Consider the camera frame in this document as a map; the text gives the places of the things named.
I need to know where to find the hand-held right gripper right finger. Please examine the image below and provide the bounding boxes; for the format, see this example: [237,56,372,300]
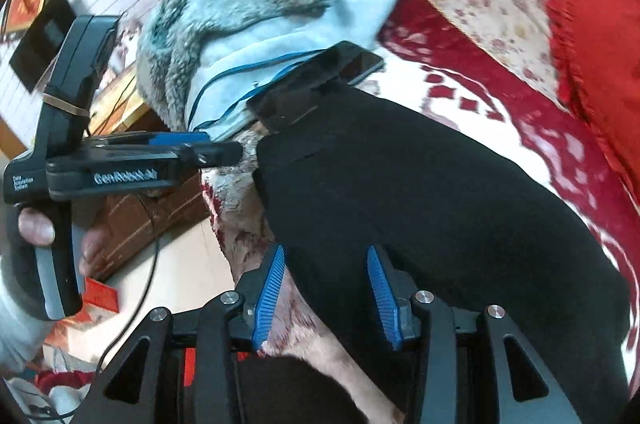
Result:
[366,245,583,424]

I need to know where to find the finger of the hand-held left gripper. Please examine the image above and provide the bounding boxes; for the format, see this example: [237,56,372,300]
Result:
[172,141,244,168]
[85,131,212,152]

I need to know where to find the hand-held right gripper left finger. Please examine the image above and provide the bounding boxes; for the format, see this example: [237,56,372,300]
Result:
[82,244,288,424]

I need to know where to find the black pants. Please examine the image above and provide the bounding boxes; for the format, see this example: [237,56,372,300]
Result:
[240,79,632,424]

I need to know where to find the person's left forearm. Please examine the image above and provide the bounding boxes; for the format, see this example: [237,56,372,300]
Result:
[0,204,57,377]

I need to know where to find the person's left hand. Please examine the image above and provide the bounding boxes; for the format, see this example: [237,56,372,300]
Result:
[17,209,109,278]

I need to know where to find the wooden cabinet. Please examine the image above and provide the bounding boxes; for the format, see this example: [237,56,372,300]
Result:
[82,64,212,282]

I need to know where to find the black smartphone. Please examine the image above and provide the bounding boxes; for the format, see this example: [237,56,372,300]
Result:
[246,41,386,131]

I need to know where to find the red paper packet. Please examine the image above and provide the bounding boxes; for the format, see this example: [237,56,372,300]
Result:
[81,278,122,314]

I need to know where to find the light blue fur jacket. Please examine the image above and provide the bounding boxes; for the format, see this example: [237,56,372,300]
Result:
[136,0,416,141]

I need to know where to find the red and white patterned blanket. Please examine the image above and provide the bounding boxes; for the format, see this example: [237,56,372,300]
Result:
[200,0,640,357]

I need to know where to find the red fringed blanket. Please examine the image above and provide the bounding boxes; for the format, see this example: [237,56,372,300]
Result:
[546,0,640,207]

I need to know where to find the blue cable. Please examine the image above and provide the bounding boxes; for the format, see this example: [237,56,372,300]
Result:
[187,0,413,130]

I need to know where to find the black cable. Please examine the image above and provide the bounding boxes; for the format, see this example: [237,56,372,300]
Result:
[25,102,162,422]

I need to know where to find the black wall panel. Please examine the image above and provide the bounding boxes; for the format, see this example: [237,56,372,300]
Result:
[9,0,77,94]

